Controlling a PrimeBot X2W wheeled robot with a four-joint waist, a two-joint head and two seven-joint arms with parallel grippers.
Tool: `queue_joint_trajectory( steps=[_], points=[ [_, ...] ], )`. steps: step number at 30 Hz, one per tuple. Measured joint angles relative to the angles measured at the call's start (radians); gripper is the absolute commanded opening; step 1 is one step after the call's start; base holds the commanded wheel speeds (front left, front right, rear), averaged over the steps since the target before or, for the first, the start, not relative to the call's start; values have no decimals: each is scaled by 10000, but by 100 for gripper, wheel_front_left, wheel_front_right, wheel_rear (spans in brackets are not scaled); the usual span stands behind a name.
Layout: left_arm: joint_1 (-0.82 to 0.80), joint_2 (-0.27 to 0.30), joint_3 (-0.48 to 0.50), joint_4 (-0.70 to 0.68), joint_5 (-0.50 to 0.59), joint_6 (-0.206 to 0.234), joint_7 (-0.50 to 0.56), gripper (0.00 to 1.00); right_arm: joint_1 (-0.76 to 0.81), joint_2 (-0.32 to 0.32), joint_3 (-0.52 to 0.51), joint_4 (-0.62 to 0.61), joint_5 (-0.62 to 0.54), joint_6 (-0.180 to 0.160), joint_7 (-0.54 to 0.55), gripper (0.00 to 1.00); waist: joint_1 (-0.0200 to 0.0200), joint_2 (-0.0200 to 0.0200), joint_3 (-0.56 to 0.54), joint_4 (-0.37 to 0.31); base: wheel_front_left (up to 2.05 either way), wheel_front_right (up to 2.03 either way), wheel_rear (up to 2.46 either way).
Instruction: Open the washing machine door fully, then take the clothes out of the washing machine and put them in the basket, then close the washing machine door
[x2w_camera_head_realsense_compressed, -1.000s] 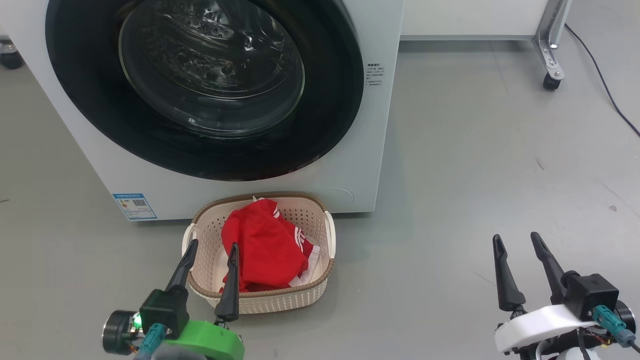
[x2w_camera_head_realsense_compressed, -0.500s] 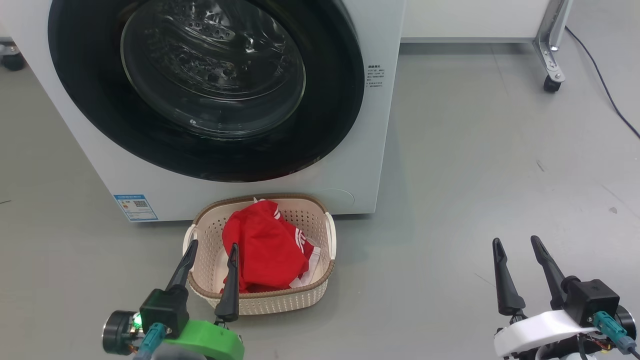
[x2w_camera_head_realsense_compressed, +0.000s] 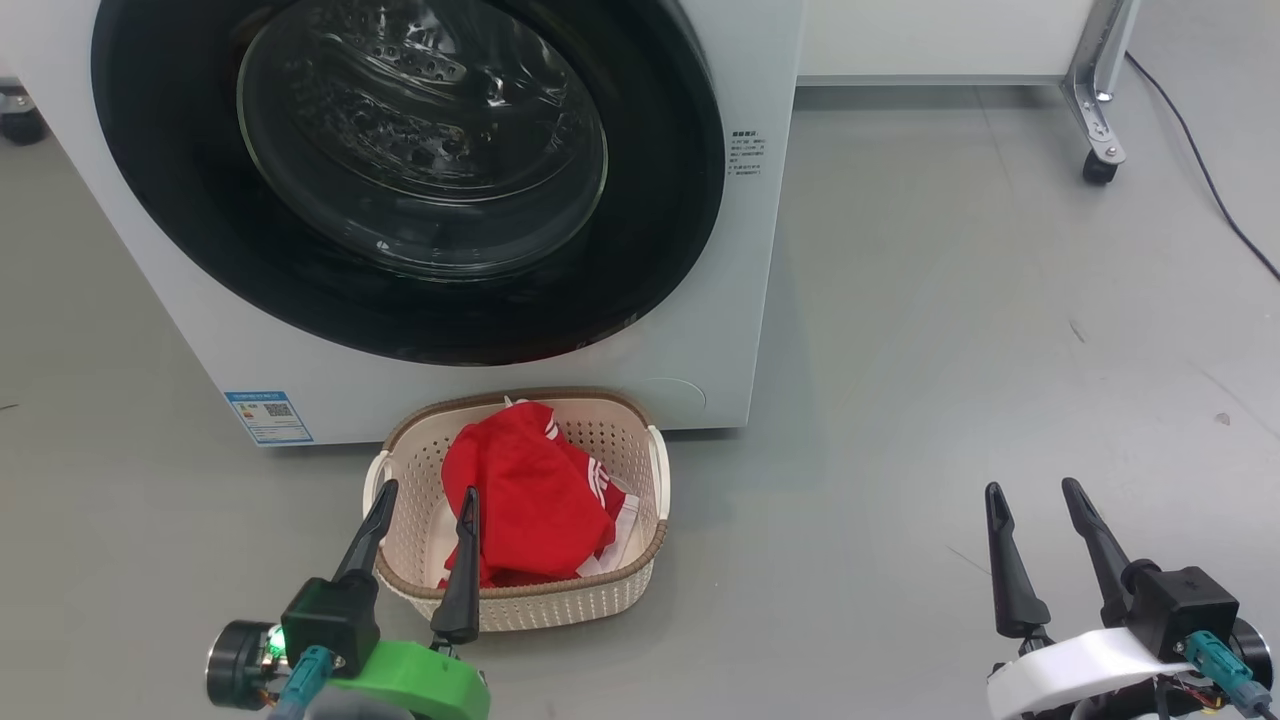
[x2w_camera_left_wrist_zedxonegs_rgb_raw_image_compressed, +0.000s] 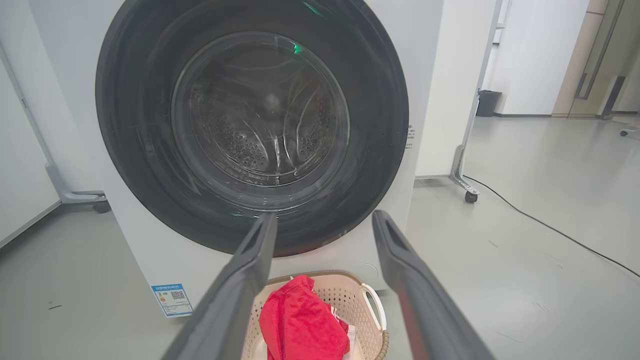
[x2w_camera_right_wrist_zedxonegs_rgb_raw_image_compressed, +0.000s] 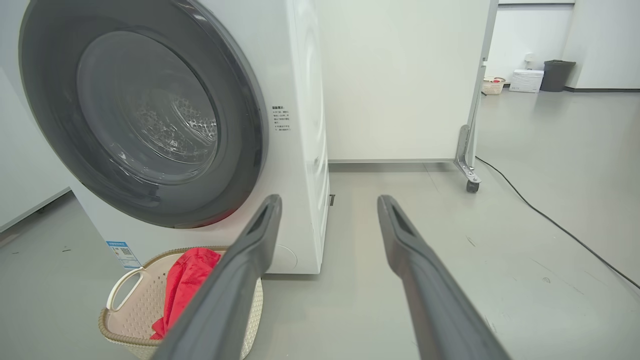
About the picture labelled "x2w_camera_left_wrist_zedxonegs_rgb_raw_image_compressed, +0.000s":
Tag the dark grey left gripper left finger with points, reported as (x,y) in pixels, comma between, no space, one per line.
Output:
(225,310)

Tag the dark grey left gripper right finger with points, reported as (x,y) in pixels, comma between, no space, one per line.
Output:
(425,310)

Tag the red garment with white trim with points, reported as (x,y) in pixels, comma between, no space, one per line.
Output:
(300,325)

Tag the glass washing machine door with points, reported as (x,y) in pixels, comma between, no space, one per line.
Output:
(135,125)

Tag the cream perforated laundry basket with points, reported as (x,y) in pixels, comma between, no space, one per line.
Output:
(357,310)

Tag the white washing machine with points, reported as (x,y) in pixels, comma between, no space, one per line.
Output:
(150,260)

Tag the stainless steel washing machine drum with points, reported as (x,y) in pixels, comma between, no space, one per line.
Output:
(250,145)

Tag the blue energy label sticker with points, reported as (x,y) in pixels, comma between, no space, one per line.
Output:
(172,300)

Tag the small printed text sticker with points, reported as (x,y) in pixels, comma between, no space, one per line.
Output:
(411,137)

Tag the white cabinet on caster leg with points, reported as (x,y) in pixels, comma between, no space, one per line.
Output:
(450,100)

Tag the black trash bin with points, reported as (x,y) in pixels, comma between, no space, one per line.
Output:
(488,102)

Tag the white partition panel metal leg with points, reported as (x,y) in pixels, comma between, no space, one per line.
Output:
(20,165)

